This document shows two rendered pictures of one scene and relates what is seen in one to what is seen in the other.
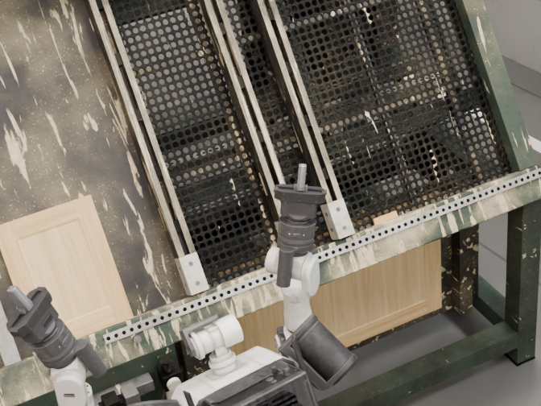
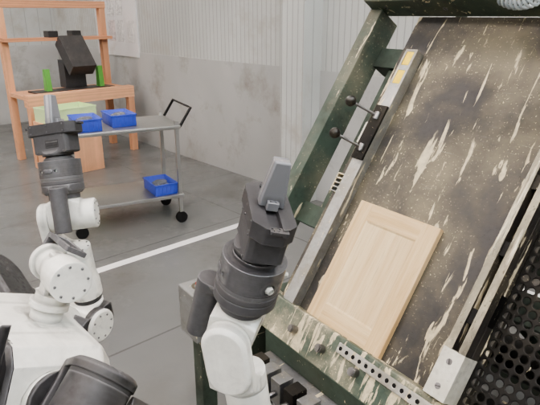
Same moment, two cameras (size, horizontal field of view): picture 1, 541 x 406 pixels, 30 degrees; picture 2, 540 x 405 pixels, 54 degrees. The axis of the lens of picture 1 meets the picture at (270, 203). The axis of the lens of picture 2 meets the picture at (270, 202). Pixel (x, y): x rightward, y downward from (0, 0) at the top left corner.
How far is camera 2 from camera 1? 222 cm
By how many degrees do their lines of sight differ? 67
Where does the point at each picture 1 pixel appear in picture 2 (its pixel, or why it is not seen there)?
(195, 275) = (442, 376)
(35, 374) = (287, 320)
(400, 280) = not seen: outside the picture
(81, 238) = (403, 258)
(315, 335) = (67, 385)
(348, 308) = not seen: outside the picture
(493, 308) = not seen: outside the picture
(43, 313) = (51, 135)
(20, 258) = (356, 235)
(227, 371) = (29, 313)
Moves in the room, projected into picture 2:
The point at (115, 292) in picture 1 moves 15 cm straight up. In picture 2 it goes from (384, 324) to (388, 276)
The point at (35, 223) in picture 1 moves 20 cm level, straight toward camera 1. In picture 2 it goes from (386, 218) to (334, 231)
